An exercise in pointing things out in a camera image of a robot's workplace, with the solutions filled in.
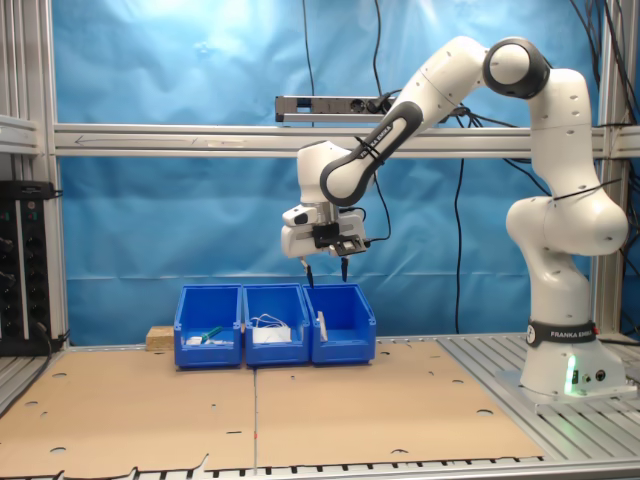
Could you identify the vertical aluminium frame post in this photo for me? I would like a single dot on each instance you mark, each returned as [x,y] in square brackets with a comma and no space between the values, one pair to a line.
[45,75]
[612,300]

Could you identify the black flat device box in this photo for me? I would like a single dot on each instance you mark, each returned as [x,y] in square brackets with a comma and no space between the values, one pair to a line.
[25,190]

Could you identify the white printed gauze packet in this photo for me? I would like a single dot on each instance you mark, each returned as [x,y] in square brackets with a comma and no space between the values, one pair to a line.
[322,326]

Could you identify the brown cardboard sheet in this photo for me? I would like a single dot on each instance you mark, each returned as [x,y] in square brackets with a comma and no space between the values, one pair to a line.
[400,400]
[125,400]

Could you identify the loose green syringe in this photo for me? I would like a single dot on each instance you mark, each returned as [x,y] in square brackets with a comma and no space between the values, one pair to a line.
[213,331]

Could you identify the horizontal aluminium frame beam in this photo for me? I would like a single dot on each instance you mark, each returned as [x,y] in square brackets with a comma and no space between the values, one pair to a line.
[17,135]
[150,140]

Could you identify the long white printed packet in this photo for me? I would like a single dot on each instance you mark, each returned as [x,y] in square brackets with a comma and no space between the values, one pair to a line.
[194,341]

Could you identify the blue plastic bin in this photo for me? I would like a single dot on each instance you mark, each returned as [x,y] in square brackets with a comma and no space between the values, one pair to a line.
[275,355]
[207,355]
[350,350]

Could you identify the chipboard wood block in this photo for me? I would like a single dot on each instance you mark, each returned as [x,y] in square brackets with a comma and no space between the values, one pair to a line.
[160,340]

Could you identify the gripper camera on black bracket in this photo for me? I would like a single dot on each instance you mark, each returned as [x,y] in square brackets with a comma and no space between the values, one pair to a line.
[347,245]

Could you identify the white face mask stack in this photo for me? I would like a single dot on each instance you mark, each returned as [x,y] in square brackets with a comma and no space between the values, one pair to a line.
[272,336]

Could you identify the grey power strip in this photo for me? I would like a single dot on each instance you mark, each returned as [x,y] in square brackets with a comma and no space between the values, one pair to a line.
[325,107]

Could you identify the black vertical socket strip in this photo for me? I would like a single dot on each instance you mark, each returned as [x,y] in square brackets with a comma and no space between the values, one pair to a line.
[35,270]
[7,270]

